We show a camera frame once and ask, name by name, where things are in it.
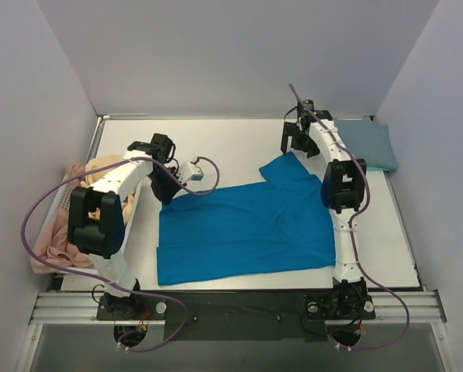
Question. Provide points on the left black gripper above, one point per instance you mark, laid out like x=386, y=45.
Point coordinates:
x=166, y=186

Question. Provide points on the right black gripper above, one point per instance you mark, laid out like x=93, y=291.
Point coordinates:
x=293, y=134

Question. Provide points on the bright blue t shirt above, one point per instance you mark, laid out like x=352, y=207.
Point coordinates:
x=278, y=224

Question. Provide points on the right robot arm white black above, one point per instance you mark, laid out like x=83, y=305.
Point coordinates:
x=342, y=193

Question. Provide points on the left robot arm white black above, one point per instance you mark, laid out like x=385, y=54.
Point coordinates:
x=96, y=225

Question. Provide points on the folded grey-blue t shirt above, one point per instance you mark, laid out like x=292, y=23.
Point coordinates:
x=368, y=140

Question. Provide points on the folded teal t shirt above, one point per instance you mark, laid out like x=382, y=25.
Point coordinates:
x=376, y=169

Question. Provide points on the white perforated plastic basket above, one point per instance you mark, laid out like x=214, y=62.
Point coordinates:
x=61, y=199

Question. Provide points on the dusty pink t shirt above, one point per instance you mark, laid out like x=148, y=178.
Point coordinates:
x=53, y=246

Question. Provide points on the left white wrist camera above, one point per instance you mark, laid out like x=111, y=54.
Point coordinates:
x=190, y=171

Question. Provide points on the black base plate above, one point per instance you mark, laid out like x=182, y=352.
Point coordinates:
x=260, y=315

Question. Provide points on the aluminium rail frame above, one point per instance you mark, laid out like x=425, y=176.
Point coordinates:
x=78, y=308

